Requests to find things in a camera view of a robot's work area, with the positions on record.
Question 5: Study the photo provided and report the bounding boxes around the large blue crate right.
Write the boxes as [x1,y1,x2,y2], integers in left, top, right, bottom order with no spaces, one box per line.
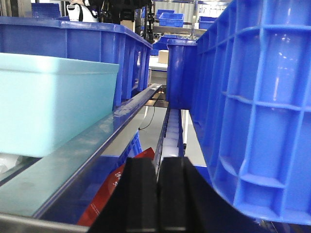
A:
[167,0,311,225]

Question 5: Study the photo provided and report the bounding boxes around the roller track strip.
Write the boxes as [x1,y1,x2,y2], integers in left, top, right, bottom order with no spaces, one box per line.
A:
[154,108,184,169]

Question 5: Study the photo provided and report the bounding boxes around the blue crate on far shelf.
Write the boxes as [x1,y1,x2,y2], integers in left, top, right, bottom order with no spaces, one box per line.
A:
[159,13,184,28]

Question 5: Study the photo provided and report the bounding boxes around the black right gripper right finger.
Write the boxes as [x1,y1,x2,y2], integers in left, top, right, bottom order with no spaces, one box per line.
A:
[158,157,261,233]

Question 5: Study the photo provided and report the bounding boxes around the red printed package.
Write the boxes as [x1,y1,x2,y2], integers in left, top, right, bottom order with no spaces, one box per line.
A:
[77,148,155,227]

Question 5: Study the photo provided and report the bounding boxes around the small cardboard box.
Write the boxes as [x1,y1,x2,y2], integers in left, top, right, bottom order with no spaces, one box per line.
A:
[158,50,169,64]

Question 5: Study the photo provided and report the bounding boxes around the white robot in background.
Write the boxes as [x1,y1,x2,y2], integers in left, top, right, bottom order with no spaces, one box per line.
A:
[67,3,99,22]

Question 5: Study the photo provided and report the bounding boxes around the black cable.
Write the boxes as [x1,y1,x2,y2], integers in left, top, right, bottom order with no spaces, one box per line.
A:
[138,93,162,131]

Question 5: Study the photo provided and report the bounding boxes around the light blue plastic bin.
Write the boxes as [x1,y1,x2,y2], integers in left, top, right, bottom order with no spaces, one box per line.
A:
[0,53,119,157]

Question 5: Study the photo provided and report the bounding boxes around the blue crate behind light bin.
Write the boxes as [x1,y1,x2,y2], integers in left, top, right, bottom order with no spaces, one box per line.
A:
[0,17,152,106]

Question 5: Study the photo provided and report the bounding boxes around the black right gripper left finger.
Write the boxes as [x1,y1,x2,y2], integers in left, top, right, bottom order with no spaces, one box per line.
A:
[88,158,157,233]

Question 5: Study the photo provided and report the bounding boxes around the stainless steel rack rail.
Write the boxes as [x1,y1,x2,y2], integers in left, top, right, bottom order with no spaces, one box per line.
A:
[0,84,161,233]

